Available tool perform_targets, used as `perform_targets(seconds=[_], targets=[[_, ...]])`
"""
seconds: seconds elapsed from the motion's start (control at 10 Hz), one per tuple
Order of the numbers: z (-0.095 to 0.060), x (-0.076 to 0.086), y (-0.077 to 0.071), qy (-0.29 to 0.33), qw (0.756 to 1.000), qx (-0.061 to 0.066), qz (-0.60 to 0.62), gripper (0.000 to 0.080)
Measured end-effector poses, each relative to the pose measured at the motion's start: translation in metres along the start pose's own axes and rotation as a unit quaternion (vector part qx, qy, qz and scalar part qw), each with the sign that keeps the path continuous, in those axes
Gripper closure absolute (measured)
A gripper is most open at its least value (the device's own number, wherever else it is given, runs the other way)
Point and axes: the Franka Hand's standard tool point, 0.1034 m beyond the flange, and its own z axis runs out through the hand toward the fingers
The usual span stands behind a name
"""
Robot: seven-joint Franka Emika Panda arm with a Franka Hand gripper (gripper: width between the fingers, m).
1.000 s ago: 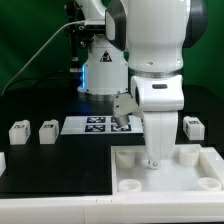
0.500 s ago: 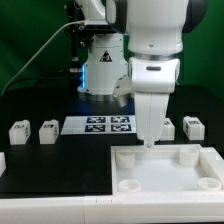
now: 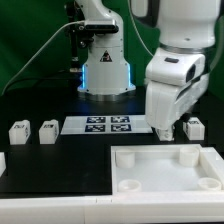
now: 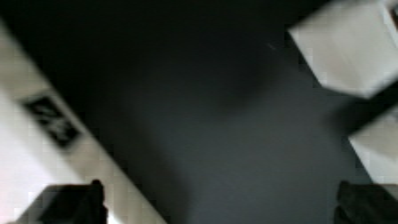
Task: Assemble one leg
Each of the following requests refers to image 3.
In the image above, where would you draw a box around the white obstacle wall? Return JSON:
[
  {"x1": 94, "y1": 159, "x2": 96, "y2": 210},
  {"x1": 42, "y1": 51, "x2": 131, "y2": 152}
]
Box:
[
  {"x1": 0, "y1": 192, "x2": 224, "y2": 224},
  {"x1": 0, "y1": 152, "x2": 7, "y2": 177}
]

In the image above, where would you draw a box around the white square tabletop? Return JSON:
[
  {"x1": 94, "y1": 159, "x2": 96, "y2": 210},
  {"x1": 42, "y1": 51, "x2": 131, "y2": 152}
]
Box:
[{"x1": 111, "y1": 144, "x2": 224, "y2": 194}]

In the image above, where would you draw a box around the white front obstacle wall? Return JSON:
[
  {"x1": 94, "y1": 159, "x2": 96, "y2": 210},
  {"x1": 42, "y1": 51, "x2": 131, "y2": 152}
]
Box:
[{"x1": 0, "y1": 192, "x2": 224, "y2": 224}]

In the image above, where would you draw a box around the black cable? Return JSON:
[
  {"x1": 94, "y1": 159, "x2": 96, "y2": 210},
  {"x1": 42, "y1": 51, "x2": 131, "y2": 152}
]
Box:
[{"x1": 3, "y1": 69, "x2": 81, "y2": 94}]

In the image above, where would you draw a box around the white cable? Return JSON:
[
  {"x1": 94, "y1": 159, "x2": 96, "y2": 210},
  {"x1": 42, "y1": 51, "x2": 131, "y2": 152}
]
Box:
[{"x1": 0, "y1": 20, "x2": 86, "y2": 96}]

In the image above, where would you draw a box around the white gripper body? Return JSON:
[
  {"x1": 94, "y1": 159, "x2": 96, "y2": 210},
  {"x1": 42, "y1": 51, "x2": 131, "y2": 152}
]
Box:
[{"x1": 145, "y1": 48, "x2": 209, "y2": 130}]

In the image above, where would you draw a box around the white marker base sheet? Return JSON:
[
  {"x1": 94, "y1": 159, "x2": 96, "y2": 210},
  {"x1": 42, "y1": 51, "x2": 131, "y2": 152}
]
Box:
[{"x1": 61, "y1": 115, "x2": 152, "y2": 135}]

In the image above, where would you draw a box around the white left obstacle wall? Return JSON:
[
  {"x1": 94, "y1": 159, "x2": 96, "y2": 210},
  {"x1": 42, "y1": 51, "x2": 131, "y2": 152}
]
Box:
[{"x1": 0, "y1": 152, "x2": 7, "y2": 177}]

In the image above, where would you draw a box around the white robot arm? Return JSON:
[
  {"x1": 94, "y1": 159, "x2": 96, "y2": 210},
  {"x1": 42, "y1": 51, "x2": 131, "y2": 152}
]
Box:
[{"x1": 66, "y1": 0, "x2": 224, "y2": 130}]

